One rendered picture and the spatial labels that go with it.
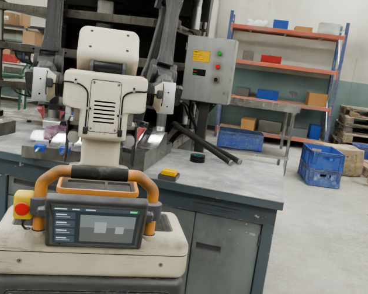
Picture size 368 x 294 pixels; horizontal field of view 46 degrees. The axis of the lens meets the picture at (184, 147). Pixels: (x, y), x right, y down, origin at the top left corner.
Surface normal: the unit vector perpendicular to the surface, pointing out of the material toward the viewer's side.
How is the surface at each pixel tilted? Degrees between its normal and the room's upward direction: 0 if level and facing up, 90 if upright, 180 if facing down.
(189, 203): 90
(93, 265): 90
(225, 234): 90
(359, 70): 90
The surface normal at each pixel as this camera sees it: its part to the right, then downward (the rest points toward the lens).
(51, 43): 0.20, 0.06
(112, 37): 0.22, -0.50
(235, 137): -0.11, 0.23
